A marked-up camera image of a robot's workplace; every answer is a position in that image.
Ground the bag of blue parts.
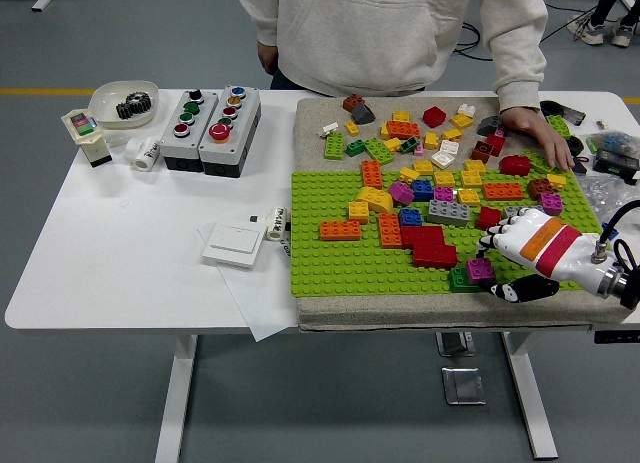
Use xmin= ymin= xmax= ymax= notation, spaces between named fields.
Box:
xmin=585 ymin=130 xmax=640 ymax=158

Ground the white oval bowl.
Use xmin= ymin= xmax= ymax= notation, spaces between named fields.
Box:
xmin=88 ymin=79 xmax=161 ymax=131

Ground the red rounded brick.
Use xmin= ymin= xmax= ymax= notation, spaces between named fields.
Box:
xmin=498 ymin=154 xmax=532 ymax=177

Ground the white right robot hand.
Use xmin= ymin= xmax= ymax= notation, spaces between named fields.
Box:
xmin=477 ymin=207 xmax=624 ymax=303

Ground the orange long brick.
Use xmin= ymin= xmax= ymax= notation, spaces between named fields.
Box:
xmin=377 ymin=211 xmax=404 ymax=250
xmin=360 ymin=159 xmax=385 ymax=190
xmin=318 ymin=219 xmax=363 ymax=243
xmin=385 ymin=120 xmax=422 ymax=141
xmin=482 ymin=181 xmax=526 ymax=202

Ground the metal floor socket box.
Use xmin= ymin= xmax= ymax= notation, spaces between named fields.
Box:
xmin=440 ymin=366 xmax=486 ymax=407

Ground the black table control panel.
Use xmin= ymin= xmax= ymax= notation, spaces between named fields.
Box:
xmin=593 ymin=329 xmax=640 ymax=345

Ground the person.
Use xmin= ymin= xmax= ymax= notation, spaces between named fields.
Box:
xmin=567 ymin=0 xmax=640 ymax=49
xmin=237 ymin=0 xmax=550 ymax=98

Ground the dark grey sloped brick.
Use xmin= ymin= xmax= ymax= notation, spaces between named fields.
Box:
xmin=476 ymin=114 xmax=502 ymax=137
xmin=350 ymin=102 xmax=376 ymax=125

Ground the green baseplate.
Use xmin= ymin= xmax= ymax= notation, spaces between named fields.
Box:
xmin=288 ymin=166 xmax=631 ymax=299

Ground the black floor cable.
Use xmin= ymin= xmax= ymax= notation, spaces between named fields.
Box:
xmin=454 ymin=2 xmax=599 ymax=63

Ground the blue square brick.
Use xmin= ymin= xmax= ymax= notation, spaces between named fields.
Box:
xmin=398 ymin=207 xmax=424 ymax=230
xmin=410 ymin=178 xmax=436 ymax=203

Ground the white paper sheet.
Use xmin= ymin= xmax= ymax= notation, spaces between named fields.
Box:
xmin=195 ymin=221 xmax=301 ymax=343

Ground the red square brick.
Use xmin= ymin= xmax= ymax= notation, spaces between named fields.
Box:
xmin=475 ymin=205 xmax=503 ymax=232
xmin=422 ymin=105 xmax=448 ymax=130
xmin=484 ymin=132 xmax=508 ymax=157

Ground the white plastic pipe fitting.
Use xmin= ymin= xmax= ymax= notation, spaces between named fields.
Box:
xmin=124 ymin=136 xmax=162 ymax=173

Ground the grey four-button control box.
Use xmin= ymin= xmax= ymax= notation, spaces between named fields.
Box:
xmin=159 ymin=88 xmax=221 ymax=174

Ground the white table leg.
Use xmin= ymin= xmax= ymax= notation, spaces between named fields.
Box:
xmin=153 ymin=334 xmax=200 ymax=463
xmin=501 ymin=331 xmax=559 ymax=461

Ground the black green electronic module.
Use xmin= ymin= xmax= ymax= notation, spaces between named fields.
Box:
xmin=593 ymin=149 xmax=640 ymax=183

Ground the white labelled tube connector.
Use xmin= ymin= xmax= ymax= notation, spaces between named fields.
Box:
xmin=264 ymin=206 xmax=292 ymax=243

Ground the person's left hand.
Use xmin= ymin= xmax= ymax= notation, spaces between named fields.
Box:
xmin=499 ymin=106 xmax=576 ymax=173

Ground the dark green long brick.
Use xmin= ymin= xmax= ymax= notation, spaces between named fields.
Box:
xmin=448 ymin=266 xmax=484 ymax=295

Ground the person's right hand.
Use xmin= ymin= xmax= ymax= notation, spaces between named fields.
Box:
xmin=257 ymin=39 xmax=281 ymax=76

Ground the yellow arch brick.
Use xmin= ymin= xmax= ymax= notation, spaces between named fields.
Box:
xmin=355 ymin=185 xmax=395 ymax=215

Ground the clear plastic bag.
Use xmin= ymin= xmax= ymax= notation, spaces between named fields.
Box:
xmin=578 ymin=174 xmax=640 ymax=222

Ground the lime green long brick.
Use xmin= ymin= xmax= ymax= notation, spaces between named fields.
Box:
xmin=519 ymin=149 xmax=557 ymax=176
xmin=363 ymin=137 xmax=397 ymax=166

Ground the grey-brown foam mat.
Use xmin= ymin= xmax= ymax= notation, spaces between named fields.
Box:
xmin=292 ymin=95 xmax=640 ymax=333

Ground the cream red-green switch box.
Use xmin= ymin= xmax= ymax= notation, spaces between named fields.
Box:
xmin=60 ymin=107 xmax=114 ymax=169

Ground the grey emergency-stop control box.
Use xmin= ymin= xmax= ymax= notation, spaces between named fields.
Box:
xmin=198 ymin=84 xmax=263 ymax=178

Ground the white wall switch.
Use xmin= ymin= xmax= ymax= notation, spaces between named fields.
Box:
xmin=201 ymin=223 xmax=266 ymax=270

